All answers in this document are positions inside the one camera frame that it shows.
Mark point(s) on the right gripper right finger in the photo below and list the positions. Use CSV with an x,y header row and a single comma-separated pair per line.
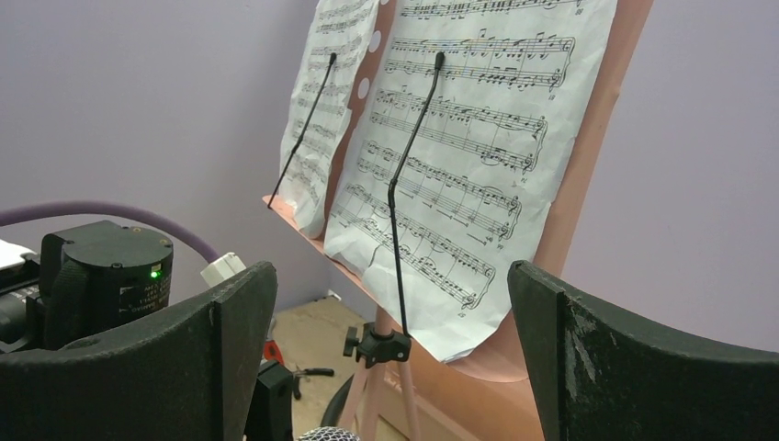
x,y
601,372

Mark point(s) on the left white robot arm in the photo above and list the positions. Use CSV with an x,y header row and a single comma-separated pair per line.
x,y
92,279

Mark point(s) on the sheet music page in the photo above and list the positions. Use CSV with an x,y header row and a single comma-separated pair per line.
x,y
458,156
318,116

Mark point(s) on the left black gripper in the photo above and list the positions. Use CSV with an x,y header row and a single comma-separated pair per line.
x,y
270,414

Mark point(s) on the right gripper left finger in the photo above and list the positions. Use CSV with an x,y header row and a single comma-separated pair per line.
x,y
186,372

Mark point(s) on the red handled adjustable wrench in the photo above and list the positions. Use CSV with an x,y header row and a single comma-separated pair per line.
x,y
272,352

